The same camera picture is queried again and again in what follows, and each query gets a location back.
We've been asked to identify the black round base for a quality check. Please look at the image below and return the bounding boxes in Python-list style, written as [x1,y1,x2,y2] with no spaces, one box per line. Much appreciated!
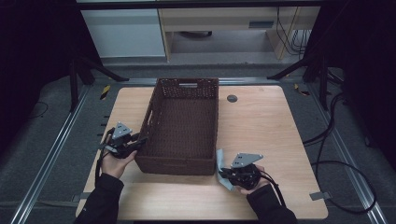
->
[178,30,213,40]

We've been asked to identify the person's left hand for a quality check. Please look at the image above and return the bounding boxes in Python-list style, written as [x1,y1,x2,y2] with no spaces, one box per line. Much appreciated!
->
[100,148,138,180]

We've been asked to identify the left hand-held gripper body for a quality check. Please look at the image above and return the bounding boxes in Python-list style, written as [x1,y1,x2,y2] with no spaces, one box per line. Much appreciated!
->
[103,121,139,160]

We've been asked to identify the black looped floor cable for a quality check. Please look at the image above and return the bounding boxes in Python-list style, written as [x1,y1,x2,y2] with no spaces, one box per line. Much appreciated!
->
[310,160,377,215]

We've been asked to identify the person's right hand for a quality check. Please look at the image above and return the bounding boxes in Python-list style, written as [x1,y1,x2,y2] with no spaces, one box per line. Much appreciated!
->
[238,164,273,196]

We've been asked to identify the hanging black cables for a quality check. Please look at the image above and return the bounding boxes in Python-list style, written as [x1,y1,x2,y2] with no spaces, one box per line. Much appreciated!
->
[275,7,312,59]

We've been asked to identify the brown woven basket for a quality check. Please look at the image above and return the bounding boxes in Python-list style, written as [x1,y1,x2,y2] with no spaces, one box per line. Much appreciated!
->
[134,77,219,176]

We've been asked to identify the white cabinet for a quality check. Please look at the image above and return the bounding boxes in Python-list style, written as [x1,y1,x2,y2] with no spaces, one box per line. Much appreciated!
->
[81,8,166,59]

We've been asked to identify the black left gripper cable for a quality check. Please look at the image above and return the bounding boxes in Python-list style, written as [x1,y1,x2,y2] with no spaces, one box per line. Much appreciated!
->
[94,128,115,188]

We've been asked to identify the light wooden desk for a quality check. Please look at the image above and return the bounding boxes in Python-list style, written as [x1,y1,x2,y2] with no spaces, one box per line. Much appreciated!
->
[158,7,321,62]

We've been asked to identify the thin black floor cable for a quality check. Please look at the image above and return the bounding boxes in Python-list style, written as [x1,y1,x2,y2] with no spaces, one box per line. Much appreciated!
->
[26,101,50,120]

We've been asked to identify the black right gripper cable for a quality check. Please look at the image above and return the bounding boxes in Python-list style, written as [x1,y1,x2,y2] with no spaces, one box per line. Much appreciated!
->
[260,173,288,208]

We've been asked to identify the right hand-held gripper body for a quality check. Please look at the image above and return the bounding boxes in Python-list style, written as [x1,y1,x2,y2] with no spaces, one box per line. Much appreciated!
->
[225,152,264,191]

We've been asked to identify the yellow black floor tape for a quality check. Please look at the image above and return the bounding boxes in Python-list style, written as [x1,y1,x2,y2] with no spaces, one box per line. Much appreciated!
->
[99,84,111,101]
[293,83,311,97]

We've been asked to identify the aluminium floor rail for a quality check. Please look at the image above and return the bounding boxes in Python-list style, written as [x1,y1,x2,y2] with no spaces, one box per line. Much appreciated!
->
[10,85,92,224]
[120,77,281,87]
[306,83,389,224]

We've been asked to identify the black metal stand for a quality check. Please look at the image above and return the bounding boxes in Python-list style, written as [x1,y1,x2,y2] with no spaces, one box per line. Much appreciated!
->
[68,52,130,113]
[266,52,332,111]

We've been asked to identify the light blue cloth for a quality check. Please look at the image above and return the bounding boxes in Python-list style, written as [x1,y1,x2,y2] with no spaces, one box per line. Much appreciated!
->
[215,148,235,191]

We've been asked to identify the grey tape strip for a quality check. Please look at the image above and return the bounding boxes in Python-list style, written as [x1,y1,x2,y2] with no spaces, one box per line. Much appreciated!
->
[309,190,332,202]
[72,191,94,203]

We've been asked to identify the thick black floor cable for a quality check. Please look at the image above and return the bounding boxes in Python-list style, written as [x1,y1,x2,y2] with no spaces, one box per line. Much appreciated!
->
[302,92,347,147]

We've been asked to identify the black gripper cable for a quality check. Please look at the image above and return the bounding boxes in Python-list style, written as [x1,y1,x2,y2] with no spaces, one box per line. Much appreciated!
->
[94,128,115,188]
[260,173,288,208]

